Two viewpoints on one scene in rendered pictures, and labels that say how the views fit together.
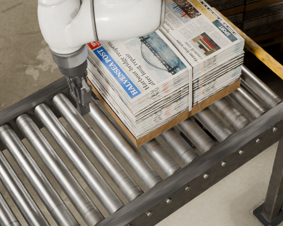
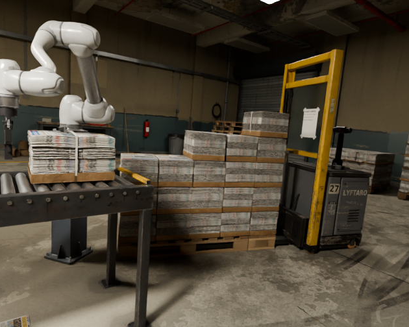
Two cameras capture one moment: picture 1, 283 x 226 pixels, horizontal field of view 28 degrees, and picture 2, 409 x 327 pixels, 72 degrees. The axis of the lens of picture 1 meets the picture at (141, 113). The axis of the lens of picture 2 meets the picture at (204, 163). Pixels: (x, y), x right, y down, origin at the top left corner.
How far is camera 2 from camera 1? 1.28 m
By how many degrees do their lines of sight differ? 47
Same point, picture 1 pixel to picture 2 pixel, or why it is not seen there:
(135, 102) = (33, 137)
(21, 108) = not seen: outside the picture
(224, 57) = (101, 143)
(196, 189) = (56, 209)
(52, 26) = not seen: outside the picture
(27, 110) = not seen: outside the picture
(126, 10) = (39, 72)
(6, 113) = not seen: outside the picture
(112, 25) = (28, 76)
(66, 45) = (1, 85)
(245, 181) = (131, 307)
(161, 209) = (21, 207)
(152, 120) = (46, 165)
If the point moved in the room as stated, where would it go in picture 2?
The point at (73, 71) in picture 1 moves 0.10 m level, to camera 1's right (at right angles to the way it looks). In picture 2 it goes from (3, 111) to (27, 113)
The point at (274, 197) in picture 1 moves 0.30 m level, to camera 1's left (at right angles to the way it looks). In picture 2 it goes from (138, 294) to (79, 294)
